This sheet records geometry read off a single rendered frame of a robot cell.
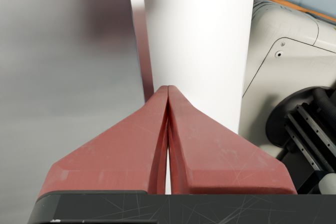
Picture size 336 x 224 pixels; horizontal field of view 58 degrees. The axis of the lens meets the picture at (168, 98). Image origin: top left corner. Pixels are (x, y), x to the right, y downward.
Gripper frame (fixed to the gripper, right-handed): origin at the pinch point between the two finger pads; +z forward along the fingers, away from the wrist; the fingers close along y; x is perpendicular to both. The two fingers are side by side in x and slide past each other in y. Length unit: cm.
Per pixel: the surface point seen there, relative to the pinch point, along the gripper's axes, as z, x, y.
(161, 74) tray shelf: 3.5, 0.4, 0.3
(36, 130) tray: 2.2, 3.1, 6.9
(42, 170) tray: 2.1, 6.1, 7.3
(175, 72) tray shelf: 3.6, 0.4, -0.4
